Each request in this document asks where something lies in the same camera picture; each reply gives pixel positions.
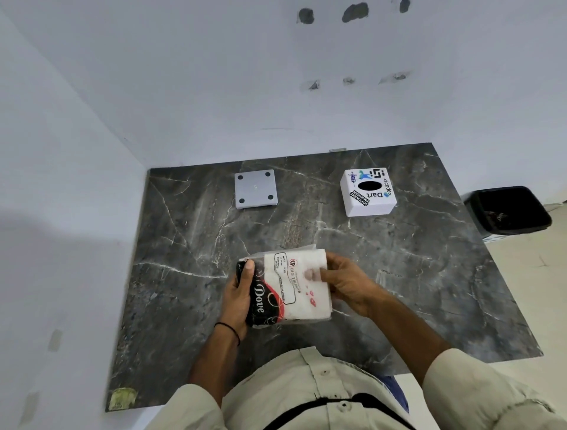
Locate blue trousers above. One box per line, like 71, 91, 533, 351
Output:
380, 376, 410, 413

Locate person's left forearm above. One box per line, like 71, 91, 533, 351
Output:
188, 324, 249, 407

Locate person's right hand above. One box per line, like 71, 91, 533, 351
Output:
320, 252, 382, 318

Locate yellow sticker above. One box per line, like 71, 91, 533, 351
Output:
108, 387, 137, 411

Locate black wrist band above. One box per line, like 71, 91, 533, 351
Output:
214, 322, 241, 347

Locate person's right forearm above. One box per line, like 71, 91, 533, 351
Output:
366, 289, 449, 387

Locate white stickered tissue box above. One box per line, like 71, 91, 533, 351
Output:
340, 167, 397, 218

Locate beige shirt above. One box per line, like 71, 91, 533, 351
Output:
145, 346, 567, 430

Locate person's left hand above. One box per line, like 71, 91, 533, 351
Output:
219, 259, 256, 329

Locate black chest strap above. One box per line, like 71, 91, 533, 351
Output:
261, 393, 418, 430

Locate plastic-wrapped tissue packet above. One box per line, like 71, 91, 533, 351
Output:
236, 245, 333, 329

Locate black trash bin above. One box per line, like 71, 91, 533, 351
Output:
463, 186, 553, 238

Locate grey square plate black feet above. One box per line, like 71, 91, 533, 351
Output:
234, 170, 279, 211

